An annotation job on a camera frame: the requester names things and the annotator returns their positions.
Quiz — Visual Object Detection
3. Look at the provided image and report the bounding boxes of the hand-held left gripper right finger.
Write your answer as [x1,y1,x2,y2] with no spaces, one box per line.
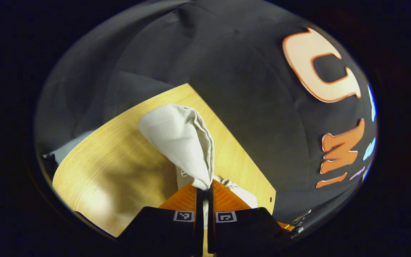
[207,179,291,256]

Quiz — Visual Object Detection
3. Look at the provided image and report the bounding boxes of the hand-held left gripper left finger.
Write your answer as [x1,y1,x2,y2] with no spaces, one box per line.
[118,183,204,257]

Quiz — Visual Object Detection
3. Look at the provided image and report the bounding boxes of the white jeans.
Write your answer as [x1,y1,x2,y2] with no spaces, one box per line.
[138,104,258,229]

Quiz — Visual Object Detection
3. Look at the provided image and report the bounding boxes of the black backdrop cloth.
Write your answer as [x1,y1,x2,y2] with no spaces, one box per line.
[34,0,378,229]

